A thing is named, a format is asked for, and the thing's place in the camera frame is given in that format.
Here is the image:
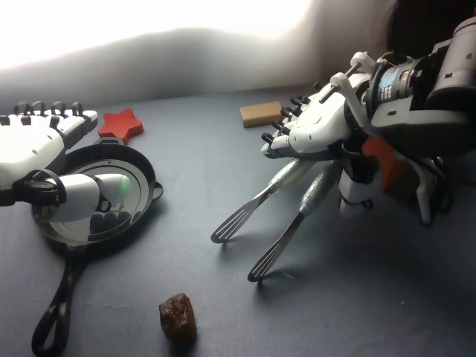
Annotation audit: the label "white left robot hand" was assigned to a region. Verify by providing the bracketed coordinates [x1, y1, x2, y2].
[0, 100, 132, 224]

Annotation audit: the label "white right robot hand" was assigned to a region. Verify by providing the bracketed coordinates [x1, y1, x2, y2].
[260, 78, 385, 220]

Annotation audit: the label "metal tongs with taped handles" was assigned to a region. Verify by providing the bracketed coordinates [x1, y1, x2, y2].
[210, 158, 343, 284]

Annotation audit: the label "brown small object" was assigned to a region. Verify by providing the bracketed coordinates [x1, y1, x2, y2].
[158, 292, 198, 340]

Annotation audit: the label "black cast iron pan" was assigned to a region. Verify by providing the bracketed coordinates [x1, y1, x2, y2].
[30, 135, 164, 356]

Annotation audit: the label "tan wooden block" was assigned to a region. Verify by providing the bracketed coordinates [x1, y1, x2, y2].
[239, 100, 286, 129]

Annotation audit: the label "large orange block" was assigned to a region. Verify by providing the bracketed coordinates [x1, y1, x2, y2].
[361, 134, 414, 195]

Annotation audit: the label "red star block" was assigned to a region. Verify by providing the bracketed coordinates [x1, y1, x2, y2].
[97, 107, 146, 146]

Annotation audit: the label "white backdrop sheet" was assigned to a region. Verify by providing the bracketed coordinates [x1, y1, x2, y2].
[0, 0, 397, 109]

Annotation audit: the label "grey table cloth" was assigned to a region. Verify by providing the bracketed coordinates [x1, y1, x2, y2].
[0, 83, 476, 357]

